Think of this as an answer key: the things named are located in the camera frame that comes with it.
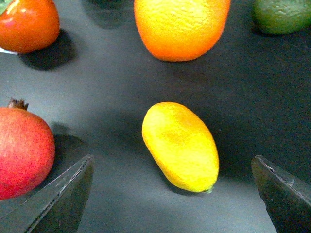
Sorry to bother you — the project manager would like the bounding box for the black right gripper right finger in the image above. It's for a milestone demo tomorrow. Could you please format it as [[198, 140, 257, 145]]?
[[251, 155, 311, 233]]

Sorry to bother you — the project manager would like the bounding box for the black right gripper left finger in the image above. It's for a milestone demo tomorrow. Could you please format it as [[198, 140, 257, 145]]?
[[0, 155, 94, 233]]

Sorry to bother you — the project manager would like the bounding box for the small yellow lemon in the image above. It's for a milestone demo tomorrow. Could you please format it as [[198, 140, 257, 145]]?
[[141, 102, 219, 193]]

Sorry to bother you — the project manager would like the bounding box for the red pomegranate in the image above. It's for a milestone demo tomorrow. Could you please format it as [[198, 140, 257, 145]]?
[[0, 98, 55, 200]]

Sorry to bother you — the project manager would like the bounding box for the orange persimmon green calyx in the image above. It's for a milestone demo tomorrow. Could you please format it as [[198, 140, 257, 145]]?
[[0, 0, 60, 54]]

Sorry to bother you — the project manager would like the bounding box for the green lime lower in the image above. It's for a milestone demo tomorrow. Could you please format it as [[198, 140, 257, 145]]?
[[251, 0, 311, 35]]

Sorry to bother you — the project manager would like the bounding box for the large orange centre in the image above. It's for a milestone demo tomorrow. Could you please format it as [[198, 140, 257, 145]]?
[[134, 0, 231, 62]]

